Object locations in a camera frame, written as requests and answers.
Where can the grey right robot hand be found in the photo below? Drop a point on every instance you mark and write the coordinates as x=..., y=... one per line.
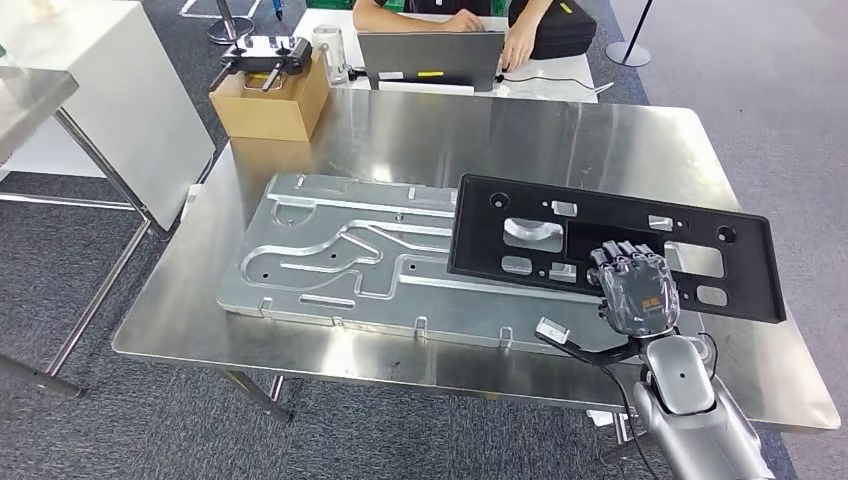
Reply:
x=642, y=298

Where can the person's right hand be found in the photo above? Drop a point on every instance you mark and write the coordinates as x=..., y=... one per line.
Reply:
x=464, y=23

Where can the person's left hand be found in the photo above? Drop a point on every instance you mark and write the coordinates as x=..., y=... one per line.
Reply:
x=515, y=52

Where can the black plastic plate part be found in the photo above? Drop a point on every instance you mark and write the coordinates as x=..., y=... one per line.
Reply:
x=474, y=238

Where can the person's right forearm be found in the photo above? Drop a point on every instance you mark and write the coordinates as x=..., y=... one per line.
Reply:
x=391, y=23

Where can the person's left forearm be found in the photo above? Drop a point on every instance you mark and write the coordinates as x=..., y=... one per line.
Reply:
x=530, y=20

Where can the stainless steel workbench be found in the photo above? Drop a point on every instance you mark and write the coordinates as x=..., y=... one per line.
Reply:
x=596, y=146

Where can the person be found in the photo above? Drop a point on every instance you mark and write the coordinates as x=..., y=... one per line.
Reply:
x=450, y=5

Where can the white table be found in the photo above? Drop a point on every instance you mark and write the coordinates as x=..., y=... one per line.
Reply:
x=556, y=73

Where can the grey laptop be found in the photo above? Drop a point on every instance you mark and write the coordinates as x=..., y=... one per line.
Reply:
x=430, y=56

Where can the black carry case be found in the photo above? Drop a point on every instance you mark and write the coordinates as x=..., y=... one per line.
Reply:
x=563, y=30

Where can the clear plastic cup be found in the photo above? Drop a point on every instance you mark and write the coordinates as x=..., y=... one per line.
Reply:
x=329, y=56

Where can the black remote controller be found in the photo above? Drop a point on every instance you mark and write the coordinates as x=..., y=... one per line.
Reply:
x=265, y=56

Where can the stamped grey metal panel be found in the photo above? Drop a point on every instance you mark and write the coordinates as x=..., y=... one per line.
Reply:
x=430, y=311

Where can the brown cardboard box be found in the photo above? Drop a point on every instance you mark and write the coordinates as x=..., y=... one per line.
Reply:
x=272, y=116

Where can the stainless steel table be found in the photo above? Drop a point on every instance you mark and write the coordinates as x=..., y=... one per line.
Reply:
x=33, y=99

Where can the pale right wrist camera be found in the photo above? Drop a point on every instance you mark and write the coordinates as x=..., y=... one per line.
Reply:
x=553, y=330

